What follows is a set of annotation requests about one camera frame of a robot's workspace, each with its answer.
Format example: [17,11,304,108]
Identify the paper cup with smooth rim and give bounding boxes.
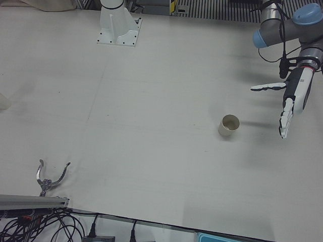
[218,114,241,139]

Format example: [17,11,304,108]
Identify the black power plug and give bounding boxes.
[129,219,138,242]
[89,214,100,237]

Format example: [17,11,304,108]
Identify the ribbed metal grating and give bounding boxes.
[174,0,263,24]

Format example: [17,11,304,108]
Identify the blue plastic bin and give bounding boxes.
[196,232,276,242]

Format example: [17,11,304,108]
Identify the aluminium profile column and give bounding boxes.
[0,194,70,210]

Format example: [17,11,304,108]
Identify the beige cloth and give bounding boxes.
[20,0,79,13]

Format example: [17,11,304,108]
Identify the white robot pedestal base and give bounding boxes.
[96,0,143,48]

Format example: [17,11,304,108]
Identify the curved metal claw bracket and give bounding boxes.
[36,159,71,197]

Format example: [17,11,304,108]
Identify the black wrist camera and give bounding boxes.
[279,56,290,79]

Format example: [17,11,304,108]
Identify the black cable bundle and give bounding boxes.
[0,208,85,242]

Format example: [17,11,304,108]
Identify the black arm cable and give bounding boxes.
[249,0,303,64]

